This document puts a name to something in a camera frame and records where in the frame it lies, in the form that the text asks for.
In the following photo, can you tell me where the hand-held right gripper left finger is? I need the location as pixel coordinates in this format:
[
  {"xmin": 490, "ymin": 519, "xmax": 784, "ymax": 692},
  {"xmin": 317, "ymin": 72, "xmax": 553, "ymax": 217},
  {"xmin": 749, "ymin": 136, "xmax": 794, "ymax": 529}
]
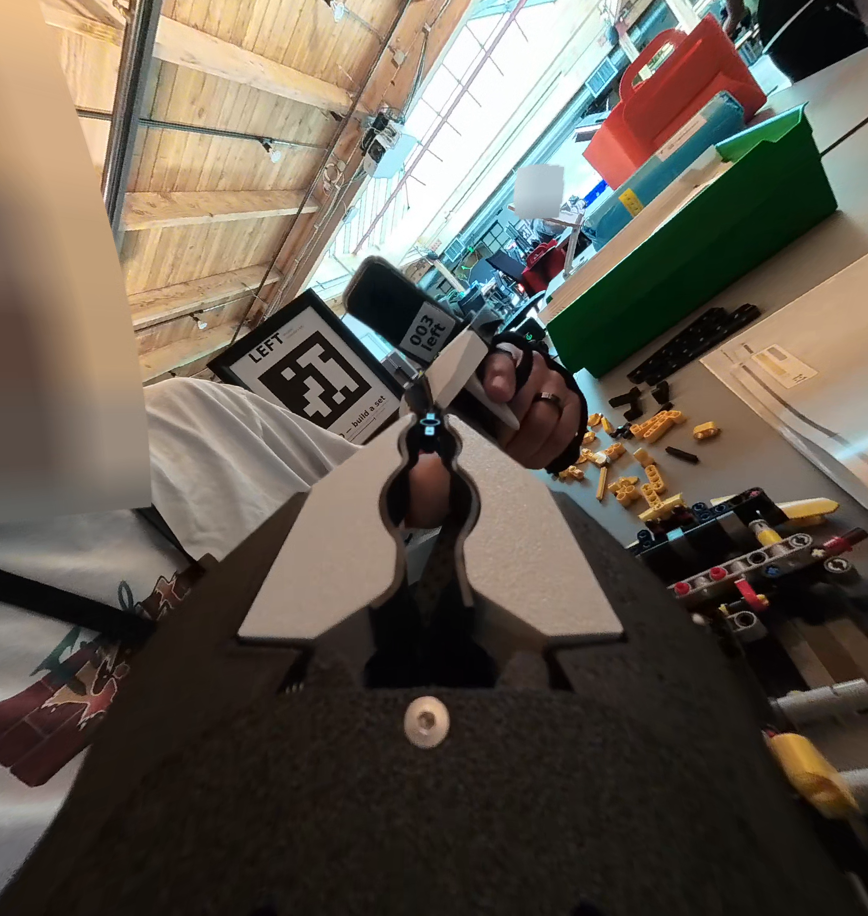
[{"xmin": 237, "ymin": 411, "xmax": 440, "ymax": 651}]

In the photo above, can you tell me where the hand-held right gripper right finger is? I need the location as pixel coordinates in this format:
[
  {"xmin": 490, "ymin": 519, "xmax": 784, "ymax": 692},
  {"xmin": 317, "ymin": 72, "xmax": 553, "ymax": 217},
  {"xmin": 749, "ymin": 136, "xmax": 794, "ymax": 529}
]
[{"xmin": 441, "ymin": 414, "xmax": 627, "ymax": 651}]

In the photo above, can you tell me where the lego car chassis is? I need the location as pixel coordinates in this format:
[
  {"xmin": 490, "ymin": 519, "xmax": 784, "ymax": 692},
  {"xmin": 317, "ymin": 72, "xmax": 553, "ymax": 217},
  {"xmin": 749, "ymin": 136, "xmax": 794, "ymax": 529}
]
[{"xmin": 626, "ymin": 487, "xmax": 868, "ymax": 824}]

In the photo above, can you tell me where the pile of yellow lego pieces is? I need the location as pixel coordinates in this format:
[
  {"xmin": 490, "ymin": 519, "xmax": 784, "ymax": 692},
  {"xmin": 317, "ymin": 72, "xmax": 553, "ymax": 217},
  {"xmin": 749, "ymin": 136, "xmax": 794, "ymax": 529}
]
[{"xmin": 555, "ymin": 383, "xmax": 721, "ymax": 522}]

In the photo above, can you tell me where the stack of black lego beams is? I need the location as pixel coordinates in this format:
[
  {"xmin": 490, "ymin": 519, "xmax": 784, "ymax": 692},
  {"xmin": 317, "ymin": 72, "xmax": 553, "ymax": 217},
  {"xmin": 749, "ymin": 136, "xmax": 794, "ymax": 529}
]
[{"xmin": 626, "ymin": 304, "xmax": 763, "ymax": 386}]

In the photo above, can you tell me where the lego instruction booklet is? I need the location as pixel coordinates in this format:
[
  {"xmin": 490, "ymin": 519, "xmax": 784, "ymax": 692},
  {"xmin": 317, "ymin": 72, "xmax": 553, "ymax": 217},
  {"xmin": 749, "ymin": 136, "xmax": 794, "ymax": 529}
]
[{"xmin": 700, "ymin": 239, "xmax": 868, "ymax": 488}]

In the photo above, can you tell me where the person's left hand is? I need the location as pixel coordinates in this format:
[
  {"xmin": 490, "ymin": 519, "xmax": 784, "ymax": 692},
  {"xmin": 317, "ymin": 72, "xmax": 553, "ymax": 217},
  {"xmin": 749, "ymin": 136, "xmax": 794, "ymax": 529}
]
[{"xmin": 482, "ymin": 347, "xmax": 585, "ymax": 472}]

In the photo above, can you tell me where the black framed tag sign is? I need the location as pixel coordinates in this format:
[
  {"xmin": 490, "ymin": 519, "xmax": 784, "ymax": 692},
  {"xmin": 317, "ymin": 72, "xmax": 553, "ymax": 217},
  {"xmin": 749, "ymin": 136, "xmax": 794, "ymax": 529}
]
[{"xmin": 206, "ymin": 288, "xmax": 420, "ymax": 448}]

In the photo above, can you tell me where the person's torso white t-shirt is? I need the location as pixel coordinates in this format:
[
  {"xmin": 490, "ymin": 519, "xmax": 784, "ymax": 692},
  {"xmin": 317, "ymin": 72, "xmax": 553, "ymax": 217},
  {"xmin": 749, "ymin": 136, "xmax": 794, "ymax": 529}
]
[{"xmin": 0, "ymin": 378, "xmax": 377, "ymax": 916}]

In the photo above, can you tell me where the ceiling mounted sensor unit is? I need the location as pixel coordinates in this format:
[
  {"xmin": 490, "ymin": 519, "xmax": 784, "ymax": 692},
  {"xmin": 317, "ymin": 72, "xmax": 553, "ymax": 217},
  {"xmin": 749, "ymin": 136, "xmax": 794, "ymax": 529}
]
[{"xmin": 361, "ymin": 111, "xmax": 408, "ymax": 178}]

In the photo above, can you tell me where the white paper sheet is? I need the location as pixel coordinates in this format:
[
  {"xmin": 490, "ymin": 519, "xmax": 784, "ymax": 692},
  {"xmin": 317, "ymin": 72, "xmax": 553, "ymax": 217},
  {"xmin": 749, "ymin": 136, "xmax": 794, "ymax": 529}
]
[{"xmin": 548, "ymin": 161, "xmax": 737, "ymax": 302}]

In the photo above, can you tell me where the green plastic bin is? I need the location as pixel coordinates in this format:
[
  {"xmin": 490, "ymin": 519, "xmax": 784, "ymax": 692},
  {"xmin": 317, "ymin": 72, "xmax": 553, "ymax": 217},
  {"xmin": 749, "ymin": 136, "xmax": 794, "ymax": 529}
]
[{"xmin": 544, "ymin": 102, "xmax": 839, "ymax": 379}]

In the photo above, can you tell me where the teal plastic package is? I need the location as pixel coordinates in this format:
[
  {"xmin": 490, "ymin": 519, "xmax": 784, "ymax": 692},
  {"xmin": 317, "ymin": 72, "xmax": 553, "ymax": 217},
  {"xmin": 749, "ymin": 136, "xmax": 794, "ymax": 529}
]
[{"xmin": 591, "ymin": 89, "xmax": 748, "ymax": 248}]

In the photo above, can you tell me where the red plastic box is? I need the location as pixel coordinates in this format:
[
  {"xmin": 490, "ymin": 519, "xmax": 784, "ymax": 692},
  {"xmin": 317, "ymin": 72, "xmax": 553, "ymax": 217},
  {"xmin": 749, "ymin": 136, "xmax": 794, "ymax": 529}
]
[{"xmin": 583, "ymin": 13, "xmax": 767, "ymax": 190}]

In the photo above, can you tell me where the black chest strap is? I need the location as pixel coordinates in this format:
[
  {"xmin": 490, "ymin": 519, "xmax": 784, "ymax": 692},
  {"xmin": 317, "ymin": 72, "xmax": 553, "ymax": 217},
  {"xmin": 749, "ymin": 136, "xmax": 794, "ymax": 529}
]
[{"xmin": 0, "ymin": 562, "xmax": 157, "ymax": 645}]

